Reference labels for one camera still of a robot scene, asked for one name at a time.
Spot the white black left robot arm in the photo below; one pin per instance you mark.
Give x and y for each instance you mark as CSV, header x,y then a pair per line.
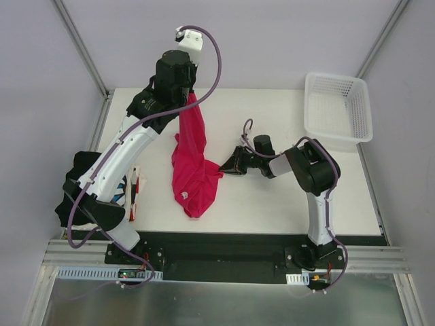
x,y
146,117

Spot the white perforated plastic basket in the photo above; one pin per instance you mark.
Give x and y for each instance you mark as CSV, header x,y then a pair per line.
x,y
337,108

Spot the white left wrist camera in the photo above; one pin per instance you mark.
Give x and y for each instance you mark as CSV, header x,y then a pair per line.
x,y
189,41

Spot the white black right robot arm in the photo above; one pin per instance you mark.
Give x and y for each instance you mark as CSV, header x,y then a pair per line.
x,y
317,174

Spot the white red folded shirt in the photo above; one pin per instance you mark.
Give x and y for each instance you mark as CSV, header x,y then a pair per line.
x,y
136,182

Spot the pink t shirt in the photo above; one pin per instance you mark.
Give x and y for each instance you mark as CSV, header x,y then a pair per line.
x,y
195,179

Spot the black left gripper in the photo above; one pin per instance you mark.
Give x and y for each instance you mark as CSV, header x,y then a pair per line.
x,y
187,92

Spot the aluminium frame rail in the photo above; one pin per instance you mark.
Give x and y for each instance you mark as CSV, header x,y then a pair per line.
x,y
59,252

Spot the white slotted cable duct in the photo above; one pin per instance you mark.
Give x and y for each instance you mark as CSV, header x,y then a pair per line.
x,y
121,274
298,279

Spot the white slotted cable duct left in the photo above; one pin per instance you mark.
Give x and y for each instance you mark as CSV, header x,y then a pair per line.
x,y
121,274

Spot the white slotted cable duct right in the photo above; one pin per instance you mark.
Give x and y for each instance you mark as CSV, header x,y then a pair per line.
x,y
298,279

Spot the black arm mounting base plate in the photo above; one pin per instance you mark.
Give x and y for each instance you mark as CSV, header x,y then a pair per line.
x,y
228,258

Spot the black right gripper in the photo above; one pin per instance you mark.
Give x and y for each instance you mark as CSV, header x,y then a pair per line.
x,y
240,160

